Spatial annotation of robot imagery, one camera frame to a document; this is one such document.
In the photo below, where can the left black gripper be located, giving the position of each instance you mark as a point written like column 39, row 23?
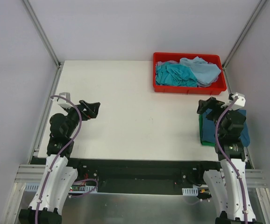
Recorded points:
column 81, row 111

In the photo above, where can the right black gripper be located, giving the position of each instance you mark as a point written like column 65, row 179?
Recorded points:
column 214, row 109

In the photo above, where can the teal t shirt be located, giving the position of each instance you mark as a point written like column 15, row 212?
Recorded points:
column 175, row 75

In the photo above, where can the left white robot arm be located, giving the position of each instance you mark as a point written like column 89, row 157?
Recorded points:
column 47, row 205

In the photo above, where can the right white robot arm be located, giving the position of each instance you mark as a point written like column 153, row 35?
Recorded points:
column 228, row 187

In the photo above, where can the red plastic bin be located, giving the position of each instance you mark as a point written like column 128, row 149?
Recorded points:
column 214, row 89

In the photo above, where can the folded dark blue shirt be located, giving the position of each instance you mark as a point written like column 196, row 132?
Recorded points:
column 244, row 134

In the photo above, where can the light blue t shirt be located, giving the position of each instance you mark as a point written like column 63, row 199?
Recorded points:
column 205, row 73

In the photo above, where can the folded green shirt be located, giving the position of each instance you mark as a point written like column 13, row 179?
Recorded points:
column 206, row 131

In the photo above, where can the lavender t shirt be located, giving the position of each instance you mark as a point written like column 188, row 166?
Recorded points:
column 169, row 62

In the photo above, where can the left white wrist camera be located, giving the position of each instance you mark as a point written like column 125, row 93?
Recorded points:
column 63, row 99

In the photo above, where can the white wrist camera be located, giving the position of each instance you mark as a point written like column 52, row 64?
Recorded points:
column 238, row 100
column 63, row 99

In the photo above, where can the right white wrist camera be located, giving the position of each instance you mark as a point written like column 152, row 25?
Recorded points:
column 238, row 100

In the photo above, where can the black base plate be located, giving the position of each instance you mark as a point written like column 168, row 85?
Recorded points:
column 142, row 177

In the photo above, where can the right white cable duct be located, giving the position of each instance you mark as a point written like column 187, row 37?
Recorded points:
column 190, row 191

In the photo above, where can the white cable duct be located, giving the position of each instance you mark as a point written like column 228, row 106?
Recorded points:
column 190, row 191
column 76, row 189

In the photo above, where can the left aluminium frame post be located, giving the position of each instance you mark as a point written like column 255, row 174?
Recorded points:
column 34, row 19

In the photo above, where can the aluminium frame post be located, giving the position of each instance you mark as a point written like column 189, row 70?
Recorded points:
column 250, row 22
column 34, row 19

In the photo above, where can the left white cable duct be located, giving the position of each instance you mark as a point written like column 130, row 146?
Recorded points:
column 76, row 189

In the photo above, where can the right aluminium frame post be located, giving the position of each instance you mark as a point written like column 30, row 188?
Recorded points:
column 250, row 22

